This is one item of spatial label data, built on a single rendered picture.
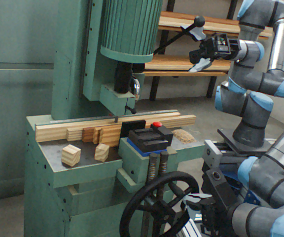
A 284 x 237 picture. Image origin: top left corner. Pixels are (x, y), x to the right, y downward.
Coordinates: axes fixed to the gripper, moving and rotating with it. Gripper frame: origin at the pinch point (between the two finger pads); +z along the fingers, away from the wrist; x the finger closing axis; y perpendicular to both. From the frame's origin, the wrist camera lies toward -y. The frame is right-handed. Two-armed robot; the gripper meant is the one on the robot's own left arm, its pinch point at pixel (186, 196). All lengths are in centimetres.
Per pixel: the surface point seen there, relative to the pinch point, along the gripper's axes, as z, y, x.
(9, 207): 144, 22, -35
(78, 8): 32, -64, -10
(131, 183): 15.0, -4.1, -8.9
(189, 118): 35, -18, 33
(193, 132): 204, 11, 166
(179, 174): 3.2, -5.6, 1.0
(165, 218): 8.4, 7.4, -3.1
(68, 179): 21.7, -9.0, -26.2
